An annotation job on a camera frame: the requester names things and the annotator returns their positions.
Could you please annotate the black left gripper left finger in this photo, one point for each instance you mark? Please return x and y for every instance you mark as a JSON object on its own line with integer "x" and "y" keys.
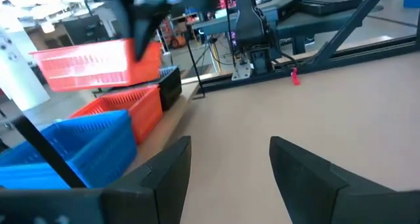
{"x": 157, "y": 191}

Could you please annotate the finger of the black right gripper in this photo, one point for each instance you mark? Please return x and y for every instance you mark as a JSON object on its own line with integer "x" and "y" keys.
{"x": 123, "y": 10}
{"x": 144, "y": 23}

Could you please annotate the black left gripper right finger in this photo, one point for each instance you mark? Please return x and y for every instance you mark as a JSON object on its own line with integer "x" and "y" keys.
{"x": 311, "y": 191}

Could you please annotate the blue plastic slotted basket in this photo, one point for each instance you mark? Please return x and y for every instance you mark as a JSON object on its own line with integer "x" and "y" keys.
{"x": 29, "y": 176}
{"x": 105, "y": 151}

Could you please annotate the orange plastic slotted basket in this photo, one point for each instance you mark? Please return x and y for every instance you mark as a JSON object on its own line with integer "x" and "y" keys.
{"x": 144, "y": 112}
{"x": 82, "y": 66}

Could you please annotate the black plastic slotted basket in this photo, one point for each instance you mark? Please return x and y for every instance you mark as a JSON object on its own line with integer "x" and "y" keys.
{"x": 170, "y": 92}

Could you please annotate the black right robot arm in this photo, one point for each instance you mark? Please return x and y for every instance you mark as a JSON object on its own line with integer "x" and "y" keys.
{"x": 251, "y": 20}

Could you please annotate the small red clip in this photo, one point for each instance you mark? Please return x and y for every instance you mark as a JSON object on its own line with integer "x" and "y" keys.
{"x": 296, "y": 77}

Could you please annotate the white round pillar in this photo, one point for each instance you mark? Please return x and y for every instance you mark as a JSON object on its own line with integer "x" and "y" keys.
{"x": 19, "y": 79}

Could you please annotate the dark grey workbench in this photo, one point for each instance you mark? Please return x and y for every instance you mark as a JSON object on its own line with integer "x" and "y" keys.
{"x": 311, "y": 23}

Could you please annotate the black aluminium rig frame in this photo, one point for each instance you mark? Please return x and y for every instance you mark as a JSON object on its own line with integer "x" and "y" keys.
{"x": 344, "y": 30}

